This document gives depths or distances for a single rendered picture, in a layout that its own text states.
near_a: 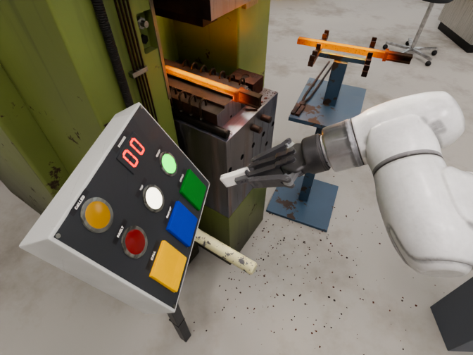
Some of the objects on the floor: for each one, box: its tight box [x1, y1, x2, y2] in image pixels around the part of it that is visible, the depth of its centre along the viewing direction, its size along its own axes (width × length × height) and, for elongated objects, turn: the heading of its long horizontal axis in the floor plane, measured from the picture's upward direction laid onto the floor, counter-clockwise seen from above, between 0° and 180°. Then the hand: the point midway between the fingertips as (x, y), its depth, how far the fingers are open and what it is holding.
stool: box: [383, 0, 453, 66], centre depth 324 cm, size 59×62×66 cm
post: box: [168, 303, 191, 342], centre depth 99 cm, size 4×4×108 cm
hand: (236, 177), depth 65 cm, fingers closed
